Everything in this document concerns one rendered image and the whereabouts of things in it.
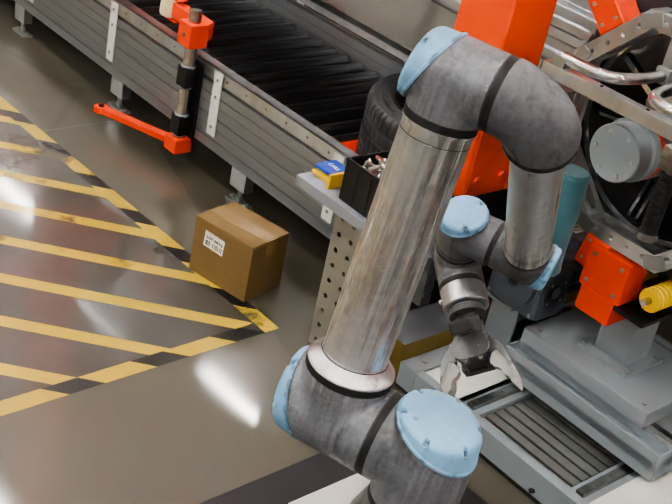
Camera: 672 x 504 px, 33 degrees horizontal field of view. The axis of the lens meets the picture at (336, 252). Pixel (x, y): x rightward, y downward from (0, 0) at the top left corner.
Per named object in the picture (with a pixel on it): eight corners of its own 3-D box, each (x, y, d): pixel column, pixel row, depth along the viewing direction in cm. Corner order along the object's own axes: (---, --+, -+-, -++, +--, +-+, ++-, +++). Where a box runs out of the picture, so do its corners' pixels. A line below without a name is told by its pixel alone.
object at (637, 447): (729, 440, 296) (743, 410, 292) (648, 485, 274) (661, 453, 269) (581, 338, 327) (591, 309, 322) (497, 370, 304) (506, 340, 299)
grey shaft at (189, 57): (191, 156, 387) (212, 14, 363) (177, 158, 383) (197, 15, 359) (176, 144, 392) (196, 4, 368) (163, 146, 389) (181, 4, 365)
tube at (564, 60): (669, 88, 247) (686, 41, 242) (615, 97, 235) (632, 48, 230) (605, 57, 258) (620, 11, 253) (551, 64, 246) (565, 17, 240)
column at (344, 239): (358, 351, 314) (391, 217, 294) (331, 360, 307) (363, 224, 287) (335, 332, 320) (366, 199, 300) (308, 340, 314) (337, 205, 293)
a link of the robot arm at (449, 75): (344, 488, 188) (506, 68, 155) (254, 437, 193) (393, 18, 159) (381, 446, 201) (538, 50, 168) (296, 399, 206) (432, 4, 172)
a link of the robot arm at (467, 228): (509, 208, 214) (501, 243, 225) (454, 182, 217) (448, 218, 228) (485, 245, 210) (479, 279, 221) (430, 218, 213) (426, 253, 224)
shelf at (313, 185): (454, 251, 284) (457, 240, 283) (405, 265, 273) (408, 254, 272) (343, 174, 310) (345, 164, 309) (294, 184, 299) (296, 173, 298)
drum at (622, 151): (685, 182, 256) (707, 125, 249) (628, 198, 242) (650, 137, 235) (634, 155, 264) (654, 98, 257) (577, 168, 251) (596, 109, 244)
